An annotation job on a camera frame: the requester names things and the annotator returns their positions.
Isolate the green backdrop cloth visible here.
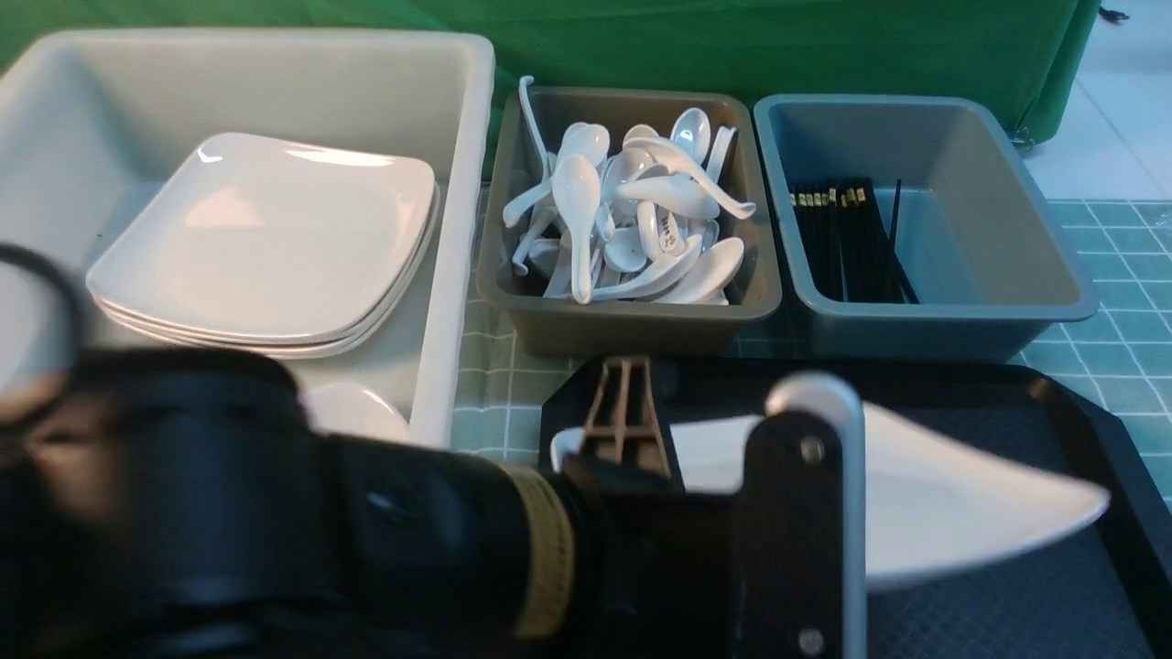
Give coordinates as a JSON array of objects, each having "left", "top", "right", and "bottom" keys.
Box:
[{"left": 4, "top": 1, "right": 1098, "bottom": 145}]

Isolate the pile of white spoons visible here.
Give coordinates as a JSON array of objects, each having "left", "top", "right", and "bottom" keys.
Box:
[{"left": 500, "top": 75, "right": 757, "bottom": 306}]

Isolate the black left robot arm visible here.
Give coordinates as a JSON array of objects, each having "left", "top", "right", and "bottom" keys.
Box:
[{"left": 4, "top": 243, "right": 868, "bottom": 658}]

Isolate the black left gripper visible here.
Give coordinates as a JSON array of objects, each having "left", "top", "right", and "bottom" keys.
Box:
[{"left": 548, "top": 356, "right": 867, "bottom": 658}]

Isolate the large white square plate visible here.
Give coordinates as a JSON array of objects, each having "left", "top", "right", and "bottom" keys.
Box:
[{"left": 548, "top": 400, "right": 1112, "bottom": 593}]

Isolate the small white sauce dish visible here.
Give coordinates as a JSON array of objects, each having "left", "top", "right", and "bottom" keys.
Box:
[{"left": 300, "top": 381, "right": 409, "bottom": 443}]

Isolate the blue plastic bin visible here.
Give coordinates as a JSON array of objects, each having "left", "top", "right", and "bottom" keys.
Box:
[{"left": 754, "top": 93, "right": 1101, "bottom": 362}]

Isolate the brown plastic bin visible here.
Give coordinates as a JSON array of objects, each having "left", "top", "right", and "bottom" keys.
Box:
[{"left": 476, "top": 86, "right": 784, "bottom": 358}]

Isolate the black serving tray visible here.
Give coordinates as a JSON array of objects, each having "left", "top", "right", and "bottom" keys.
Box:
[{"left": 538, "top": 355, "right": 1172, "bottom": 659}]

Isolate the green grid tablecloth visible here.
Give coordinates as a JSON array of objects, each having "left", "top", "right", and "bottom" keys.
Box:
[{"left": 452, "top": 201, "right": 1171, "bottom": 501}]

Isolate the stack of white square plates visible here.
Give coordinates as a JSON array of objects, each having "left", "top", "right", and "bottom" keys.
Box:
[{"left": 86, "top": 133, "right": 443, "bottom": 360}]

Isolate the bundle of black chopsticks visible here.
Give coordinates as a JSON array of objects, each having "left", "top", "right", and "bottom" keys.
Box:
[{"left": 788, "top": 177, "right": 920, "bottom": 304}]

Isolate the large white plastic tub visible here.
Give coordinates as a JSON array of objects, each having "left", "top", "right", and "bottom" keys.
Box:
[{"left": 1, "top": 27, "right": 495, "bottom": 448}]

